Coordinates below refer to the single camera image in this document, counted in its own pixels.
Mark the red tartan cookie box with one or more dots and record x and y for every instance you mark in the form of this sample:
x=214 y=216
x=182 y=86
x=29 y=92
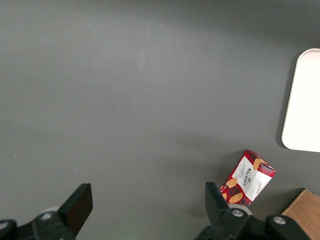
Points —
x=246 y=178

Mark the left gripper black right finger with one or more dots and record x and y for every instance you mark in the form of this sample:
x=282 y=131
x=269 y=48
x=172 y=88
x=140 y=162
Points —
x=217 y=207

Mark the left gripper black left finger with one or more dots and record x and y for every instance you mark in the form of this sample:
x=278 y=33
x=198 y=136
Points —
x=75 y=210

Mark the brown wooden board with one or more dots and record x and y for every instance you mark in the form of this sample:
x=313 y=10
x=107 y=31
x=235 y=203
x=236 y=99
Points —
x=303 y=212

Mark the cream white plastic tray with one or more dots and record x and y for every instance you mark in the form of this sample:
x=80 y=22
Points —
x=303 y=105

